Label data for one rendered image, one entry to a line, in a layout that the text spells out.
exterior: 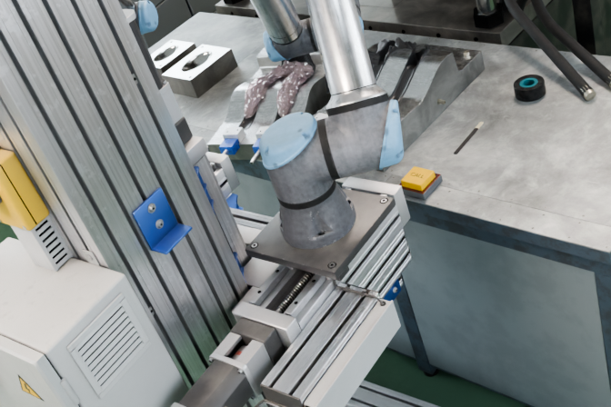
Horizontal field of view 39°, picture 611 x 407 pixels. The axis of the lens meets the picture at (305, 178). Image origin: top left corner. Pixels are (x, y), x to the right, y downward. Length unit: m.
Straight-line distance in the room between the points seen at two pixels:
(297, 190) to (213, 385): 0.38
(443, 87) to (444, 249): 0.44
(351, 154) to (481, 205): 0.55
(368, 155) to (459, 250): 0.70
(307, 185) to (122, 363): 0.45
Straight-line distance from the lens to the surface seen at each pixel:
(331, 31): 1.56
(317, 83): 2.50
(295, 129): 1.57
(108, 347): 1.49
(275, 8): 1.78
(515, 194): 2.03
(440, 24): 2.85
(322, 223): 1.63
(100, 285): 1.47
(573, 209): 1.97
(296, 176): 1.57
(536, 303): 2.19
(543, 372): 2.39
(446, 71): 2.36
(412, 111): 2.25
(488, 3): 2.74
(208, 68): 2.87
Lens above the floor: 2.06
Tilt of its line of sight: 34 degrees down
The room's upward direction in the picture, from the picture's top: 20 degrees counter-clockwise
